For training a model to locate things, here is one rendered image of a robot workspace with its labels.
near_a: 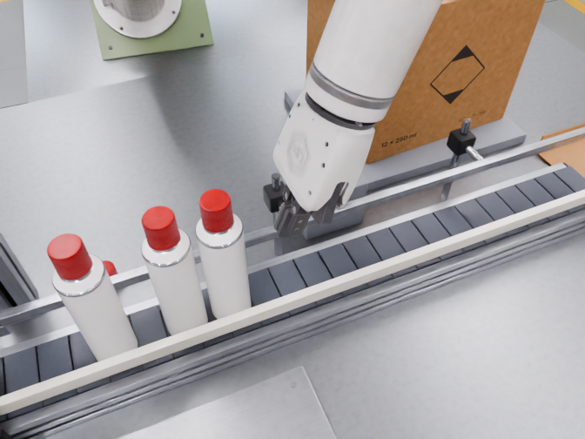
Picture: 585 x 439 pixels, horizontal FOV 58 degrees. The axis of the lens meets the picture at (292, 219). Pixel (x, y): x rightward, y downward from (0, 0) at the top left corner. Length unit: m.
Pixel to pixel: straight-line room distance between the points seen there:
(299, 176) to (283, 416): 0.27
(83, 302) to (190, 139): 0.52
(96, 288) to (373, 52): 0.34
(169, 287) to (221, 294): 0.07
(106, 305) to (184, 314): 0.10
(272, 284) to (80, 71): 0.73
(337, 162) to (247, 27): 0.89
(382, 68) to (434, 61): 0.41
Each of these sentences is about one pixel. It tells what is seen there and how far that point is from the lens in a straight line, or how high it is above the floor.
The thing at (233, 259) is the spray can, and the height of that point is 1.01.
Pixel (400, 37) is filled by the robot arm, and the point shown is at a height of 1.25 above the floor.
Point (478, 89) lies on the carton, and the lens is 0.99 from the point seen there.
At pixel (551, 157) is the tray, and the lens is 1.07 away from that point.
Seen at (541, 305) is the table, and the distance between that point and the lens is 0.84.
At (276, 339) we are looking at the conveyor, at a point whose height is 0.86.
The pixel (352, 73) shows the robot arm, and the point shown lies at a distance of 0.47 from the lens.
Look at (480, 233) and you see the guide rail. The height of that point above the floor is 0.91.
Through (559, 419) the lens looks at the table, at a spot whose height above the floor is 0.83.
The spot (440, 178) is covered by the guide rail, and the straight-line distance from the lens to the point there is 0.77.
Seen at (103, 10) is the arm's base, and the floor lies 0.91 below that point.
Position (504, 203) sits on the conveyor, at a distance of 0.88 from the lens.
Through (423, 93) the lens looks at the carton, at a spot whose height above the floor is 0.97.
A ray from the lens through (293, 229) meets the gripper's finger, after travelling 0.60.
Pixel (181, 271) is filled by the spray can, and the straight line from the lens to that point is 0.57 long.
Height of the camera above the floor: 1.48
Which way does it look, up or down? 48 degrees down
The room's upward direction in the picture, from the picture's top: straight up
